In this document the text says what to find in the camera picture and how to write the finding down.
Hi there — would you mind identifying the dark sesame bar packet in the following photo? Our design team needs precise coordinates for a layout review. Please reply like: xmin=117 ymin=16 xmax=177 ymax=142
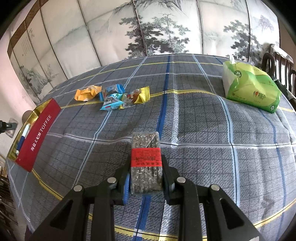
xmin=130 ymin=132 xmax=163 ymax=195

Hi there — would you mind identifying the red toffee tin box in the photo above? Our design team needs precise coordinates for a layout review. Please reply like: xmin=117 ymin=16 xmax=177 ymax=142
xmin=7 ymin=98 xmax=61 ymax=172

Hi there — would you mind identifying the ink landscape folding screen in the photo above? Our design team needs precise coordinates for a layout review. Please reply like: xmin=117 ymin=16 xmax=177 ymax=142
xmin=7 ymin=0 xmax=280 ymax=103

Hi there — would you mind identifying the orange candy wrapper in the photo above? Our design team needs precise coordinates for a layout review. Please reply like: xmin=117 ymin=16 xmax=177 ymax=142
xmin=74 ymin=85 xmax=102 ymax=102

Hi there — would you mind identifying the yellow candy wrapper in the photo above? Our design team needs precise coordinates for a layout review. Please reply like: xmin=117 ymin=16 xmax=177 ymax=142
xmin=119 ymin=86 xmax=151 ymax=109

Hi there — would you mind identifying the blue soda cracker pack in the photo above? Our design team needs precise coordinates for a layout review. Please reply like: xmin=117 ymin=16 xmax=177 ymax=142
xmin=16 ymin=123 xmax=31 ymax=156

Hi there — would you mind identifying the green tissue pack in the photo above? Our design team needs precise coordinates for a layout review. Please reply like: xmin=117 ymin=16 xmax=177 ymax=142
xmin=222 ymin=57 xmax=281 ymax=113

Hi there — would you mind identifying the blue candy wrapper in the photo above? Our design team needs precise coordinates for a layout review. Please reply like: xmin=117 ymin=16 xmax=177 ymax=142
xmin=99 ymin=84 xmax=125 ymax=101
xmin=101 ymin=93 xmax=123 ymax=111

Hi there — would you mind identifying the dark wooden chair near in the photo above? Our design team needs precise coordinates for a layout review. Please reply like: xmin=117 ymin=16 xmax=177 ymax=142
xmin=262 ymin=44 xmax=295 ymax=109

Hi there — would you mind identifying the blue candy wrapper lower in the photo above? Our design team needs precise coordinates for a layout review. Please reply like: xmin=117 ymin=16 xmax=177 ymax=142
xmin=101 ymin=93 xmax=123 ymax=111

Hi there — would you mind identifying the blue candy wrapper upper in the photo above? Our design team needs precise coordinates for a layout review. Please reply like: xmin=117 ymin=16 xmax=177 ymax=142
xmin=99 ymin=84 xmax=125 ymax=101

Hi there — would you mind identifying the blue plaid tablecloth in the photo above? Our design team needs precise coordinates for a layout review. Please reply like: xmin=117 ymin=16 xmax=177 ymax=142
xmin=8 ymin=54 xmax=295 ymax=240

